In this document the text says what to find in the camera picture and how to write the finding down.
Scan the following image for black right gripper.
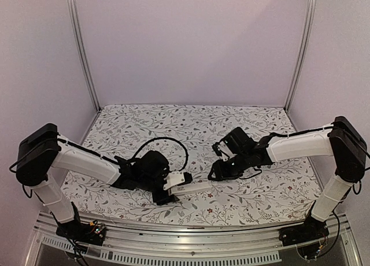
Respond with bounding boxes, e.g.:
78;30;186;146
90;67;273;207
208;152;250;182

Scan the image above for white remote control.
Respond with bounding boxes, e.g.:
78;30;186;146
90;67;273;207
170;181;212;195

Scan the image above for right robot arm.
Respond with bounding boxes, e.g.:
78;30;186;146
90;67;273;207
208;116;369;241

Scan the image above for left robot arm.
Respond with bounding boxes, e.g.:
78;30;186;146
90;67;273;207
9;123;185;239

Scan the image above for floral patterned table mat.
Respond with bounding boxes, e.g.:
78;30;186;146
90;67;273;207
61;105;321;226

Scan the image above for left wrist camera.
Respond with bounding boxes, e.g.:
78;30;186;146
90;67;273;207
163;171;193;190

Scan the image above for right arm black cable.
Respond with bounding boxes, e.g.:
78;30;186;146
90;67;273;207
239;167;264;180

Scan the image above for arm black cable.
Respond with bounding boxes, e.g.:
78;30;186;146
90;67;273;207
131;136;189;173
239;167;264;180

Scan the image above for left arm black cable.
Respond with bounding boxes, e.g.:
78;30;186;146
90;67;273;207
131;136;189;173

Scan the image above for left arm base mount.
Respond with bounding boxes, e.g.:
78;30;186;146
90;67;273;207
55;202;106;246

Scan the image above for aluminium front rail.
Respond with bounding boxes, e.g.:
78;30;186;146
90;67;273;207
25;212;364;265

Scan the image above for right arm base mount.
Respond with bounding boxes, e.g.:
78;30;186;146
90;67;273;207
279;216;329;260

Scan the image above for right aluminium post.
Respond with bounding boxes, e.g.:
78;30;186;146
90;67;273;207
284;0;317;114

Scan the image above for aluminium post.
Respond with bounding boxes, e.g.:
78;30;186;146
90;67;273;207
284;0;317;114
67;0;101;113

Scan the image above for left aluminium post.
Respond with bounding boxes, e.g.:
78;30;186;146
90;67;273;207
67;0;101;113

